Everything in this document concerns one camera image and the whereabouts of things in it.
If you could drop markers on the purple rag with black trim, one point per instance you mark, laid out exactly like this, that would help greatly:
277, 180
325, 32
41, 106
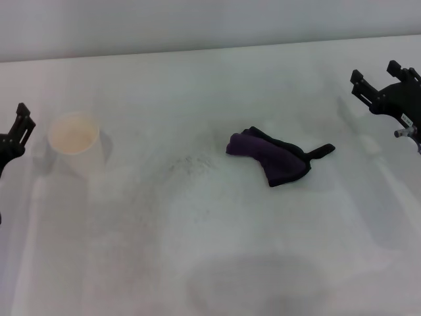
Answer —
276, 158

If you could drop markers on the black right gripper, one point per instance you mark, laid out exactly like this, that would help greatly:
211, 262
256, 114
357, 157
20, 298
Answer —
401, 100

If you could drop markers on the silver wrist mount bracket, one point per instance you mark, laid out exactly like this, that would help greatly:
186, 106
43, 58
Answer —
403, 133

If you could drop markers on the white paper cup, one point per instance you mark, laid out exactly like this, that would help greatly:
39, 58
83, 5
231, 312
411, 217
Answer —
74, 135

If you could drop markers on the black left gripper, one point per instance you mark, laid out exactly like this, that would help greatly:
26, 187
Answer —
8, 149

